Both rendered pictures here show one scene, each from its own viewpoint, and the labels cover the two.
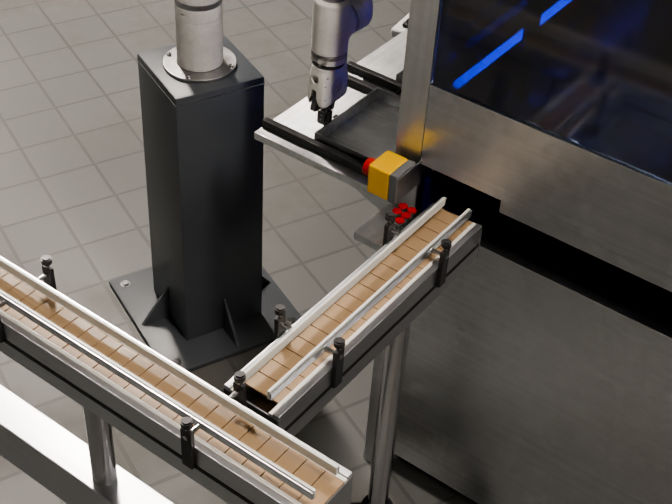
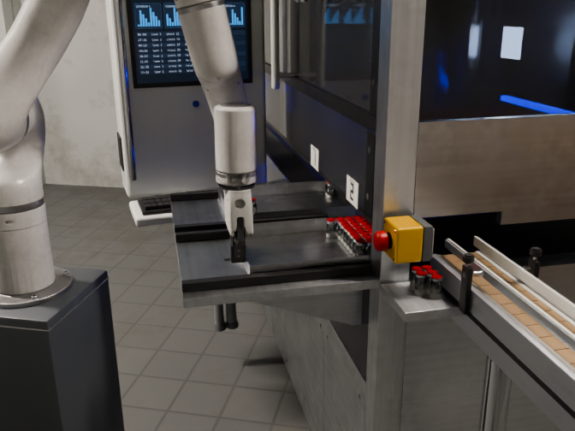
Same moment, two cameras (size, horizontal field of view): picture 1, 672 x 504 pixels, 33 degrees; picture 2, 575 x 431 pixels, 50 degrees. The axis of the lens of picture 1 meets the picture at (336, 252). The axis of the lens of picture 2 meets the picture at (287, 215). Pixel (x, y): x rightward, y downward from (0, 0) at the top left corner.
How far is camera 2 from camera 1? 1.88 m
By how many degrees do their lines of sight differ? 45
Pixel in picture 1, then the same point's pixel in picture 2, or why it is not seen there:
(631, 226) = not seen: outside the picture
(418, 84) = (406, 127)
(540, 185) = (540, 173)
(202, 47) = (40, 256)
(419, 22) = (403, 55)
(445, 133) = (439, 168)
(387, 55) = (187, 216)
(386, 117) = (263, 243)
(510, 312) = not seen: hidden behind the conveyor
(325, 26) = (245, 134)
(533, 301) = not seen: hidden behind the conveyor
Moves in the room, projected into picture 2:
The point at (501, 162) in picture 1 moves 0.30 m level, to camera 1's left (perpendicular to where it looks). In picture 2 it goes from (500, 169) to (419, 203)
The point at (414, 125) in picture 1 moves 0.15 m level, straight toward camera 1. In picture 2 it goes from (404, 178) to (471, 193)
